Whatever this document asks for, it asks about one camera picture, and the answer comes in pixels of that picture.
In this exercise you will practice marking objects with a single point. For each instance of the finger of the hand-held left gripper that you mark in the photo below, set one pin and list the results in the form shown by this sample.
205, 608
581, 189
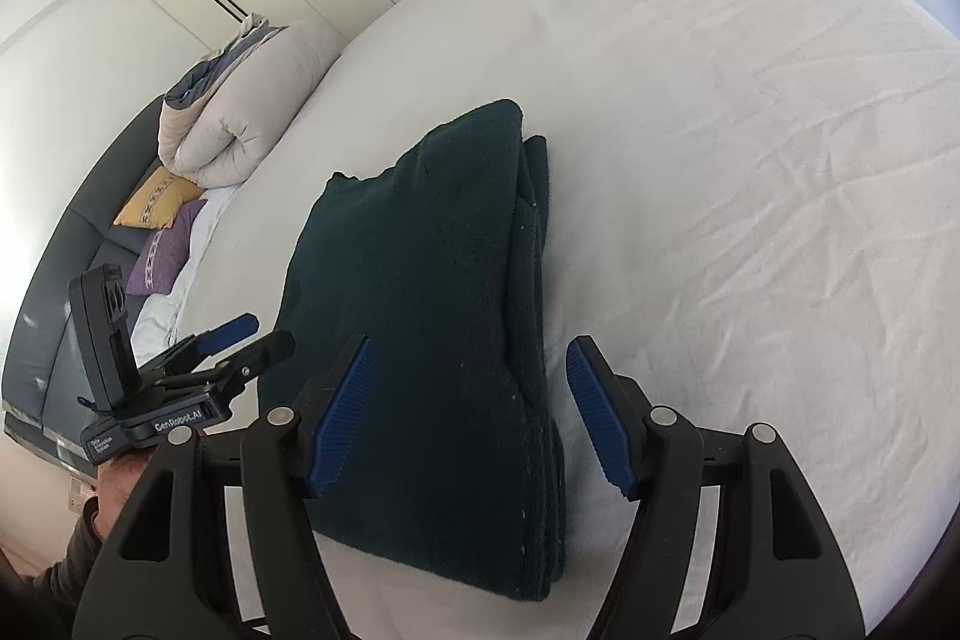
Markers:
259, 351
225, 331

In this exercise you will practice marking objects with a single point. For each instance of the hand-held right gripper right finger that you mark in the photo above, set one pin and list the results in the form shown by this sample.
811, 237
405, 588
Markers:
600, 415

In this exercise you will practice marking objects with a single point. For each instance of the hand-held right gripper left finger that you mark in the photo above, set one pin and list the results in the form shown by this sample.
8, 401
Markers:
341, 419

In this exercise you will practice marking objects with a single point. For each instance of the dark green knit sweater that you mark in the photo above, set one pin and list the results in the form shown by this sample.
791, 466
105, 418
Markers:
420, 280

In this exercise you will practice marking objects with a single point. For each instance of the person's left forearm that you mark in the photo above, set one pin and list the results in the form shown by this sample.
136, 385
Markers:
71, 557

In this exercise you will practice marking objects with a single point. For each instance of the person's left hand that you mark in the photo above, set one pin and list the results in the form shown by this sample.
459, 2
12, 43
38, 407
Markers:
124, 490

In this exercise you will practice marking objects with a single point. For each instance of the purple pillow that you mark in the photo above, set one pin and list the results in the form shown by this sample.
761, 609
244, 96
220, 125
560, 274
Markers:
169, 250

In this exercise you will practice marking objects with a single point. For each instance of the grey blue padded headboard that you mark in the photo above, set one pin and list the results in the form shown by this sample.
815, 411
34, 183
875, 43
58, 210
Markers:
60, 250

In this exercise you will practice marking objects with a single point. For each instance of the yellow patterned pillow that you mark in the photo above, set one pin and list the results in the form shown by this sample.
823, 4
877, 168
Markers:
157, 197

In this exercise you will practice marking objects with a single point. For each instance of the beige folded duvet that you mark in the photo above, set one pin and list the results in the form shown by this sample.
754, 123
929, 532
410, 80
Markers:
232, 108

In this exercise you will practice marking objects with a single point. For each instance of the white bed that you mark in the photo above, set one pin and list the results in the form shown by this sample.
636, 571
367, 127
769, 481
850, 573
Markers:
712, 160

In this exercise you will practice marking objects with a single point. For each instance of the white wall socket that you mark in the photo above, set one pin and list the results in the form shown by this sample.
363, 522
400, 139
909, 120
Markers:
79, 500

